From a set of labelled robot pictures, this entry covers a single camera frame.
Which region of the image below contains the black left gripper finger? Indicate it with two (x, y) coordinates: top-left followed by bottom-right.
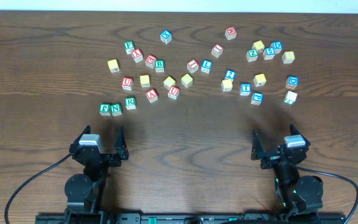
(114, 126), (127, 154)
(76, 125), (91, 143)

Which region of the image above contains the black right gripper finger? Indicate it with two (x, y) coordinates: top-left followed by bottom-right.
(250, 130), (264, 161)
(290, 124), (311, 146)

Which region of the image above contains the green R letter block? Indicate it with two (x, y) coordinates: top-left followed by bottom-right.
(125, 97), (136, 110)

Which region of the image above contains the yellow O letter block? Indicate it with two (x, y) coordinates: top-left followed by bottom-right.
(139, 75), (150, 88)

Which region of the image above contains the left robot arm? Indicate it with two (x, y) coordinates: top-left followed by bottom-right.
(63, 126), (129, 224)

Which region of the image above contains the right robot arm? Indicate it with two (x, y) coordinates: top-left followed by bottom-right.
(250, 125), (323, 221)

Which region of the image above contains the green J letter block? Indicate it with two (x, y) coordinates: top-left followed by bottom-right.
(99, 103), (111, 116)

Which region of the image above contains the green 7 number block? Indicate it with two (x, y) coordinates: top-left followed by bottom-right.
(283, 91), (298, 105)

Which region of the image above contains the green N letter block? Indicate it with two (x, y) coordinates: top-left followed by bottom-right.
(110, 103), (122, 116)

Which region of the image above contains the blue D block right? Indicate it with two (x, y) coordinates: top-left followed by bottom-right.
(285, 76), (299, 90)

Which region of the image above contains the blue d block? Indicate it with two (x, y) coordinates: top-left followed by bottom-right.
(285, 76), (299, 90)
(270, 41), (283, 54)

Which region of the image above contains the red A letter block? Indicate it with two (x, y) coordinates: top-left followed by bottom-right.
(145, 89), (158, 103)

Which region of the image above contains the yellow K letter block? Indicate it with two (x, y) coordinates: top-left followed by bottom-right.
(254, 73), (267, 87)

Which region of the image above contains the red U block left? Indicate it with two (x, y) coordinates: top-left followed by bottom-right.
(121, 77), (133, 91)

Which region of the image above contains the red u block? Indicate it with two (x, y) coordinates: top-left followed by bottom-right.
(168, 86), (180, 100)
(121, 77), (133, 91)

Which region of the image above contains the blue T letter block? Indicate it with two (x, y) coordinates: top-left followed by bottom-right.
(240, 83), (252, 96)

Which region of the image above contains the yellow block far left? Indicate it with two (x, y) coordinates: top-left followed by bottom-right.
(108, 59), (120, 73)

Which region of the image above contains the yellow S letter block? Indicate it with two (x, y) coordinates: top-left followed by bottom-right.
(221, 79), (233, 92)

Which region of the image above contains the yellow 8 number block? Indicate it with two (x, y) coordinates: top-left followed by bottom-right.
(282, 51), (295, 64)

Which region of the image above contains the red U block centre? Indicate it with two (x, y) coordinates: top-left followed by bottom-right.
(168, 86), (180, 100)

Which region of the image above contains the yellow block centre left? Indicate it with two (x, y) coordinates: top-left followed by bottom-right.
(163, 76), (176, 90)

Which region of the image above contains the blue 5 number block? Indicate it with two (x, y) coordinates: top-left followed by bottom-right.
(263, 47), (275, 60)

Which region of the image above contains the blue 2 number block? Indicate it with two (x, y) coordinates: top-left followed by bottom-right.
(224, 70), (236, 82)

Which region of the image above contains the blue D block upper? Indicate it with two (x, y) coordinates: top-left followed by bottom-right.
(270, 41), (283, 54)

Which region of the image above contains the green Z letter block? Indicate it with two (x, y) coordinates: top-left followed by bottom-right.
(246, 49), (259, 62)

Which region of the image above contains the red E letter block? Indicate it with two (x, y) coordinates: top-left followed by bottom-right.
(145, 54), (157, 68)

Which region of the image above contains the red X letter block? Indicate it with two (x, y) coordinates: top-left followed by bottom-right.
(131, 49), (144, 63)

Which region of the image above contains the green B letter block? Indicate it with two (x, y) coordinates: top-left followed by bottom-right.
(155, 60), (165, 72)

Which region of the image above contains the yellow block centre right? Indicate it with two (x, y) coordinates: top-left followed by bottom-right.
(181, 73), (193, 88)

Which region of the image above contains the yellow block upper right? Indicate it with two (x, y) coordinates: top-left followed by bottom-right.
(252, 40), (265, 54)

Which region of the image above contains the green F letter block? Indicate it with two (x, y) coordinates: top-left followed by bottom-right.
(124, 40), (135, 54)

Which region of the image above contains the blue L letter block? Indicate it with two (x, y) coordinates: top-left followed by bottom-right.
(201, 60), (213, 73)

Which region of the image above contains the red I block centre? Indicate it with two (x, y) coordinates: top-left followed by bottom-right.
(186, 59), (199, 73)

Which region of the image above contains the red i block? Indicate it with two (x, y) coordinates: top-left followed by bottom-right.
(186, 59), (199, 73)
(211, 44), (224, 58)

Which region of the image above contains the red I block upper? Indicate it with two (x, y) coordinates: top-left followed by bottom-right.
(211, 44), (224, 58)

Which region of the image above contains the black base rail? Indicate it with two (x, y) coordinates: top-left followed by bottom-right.
(35, 212), (347, 224)

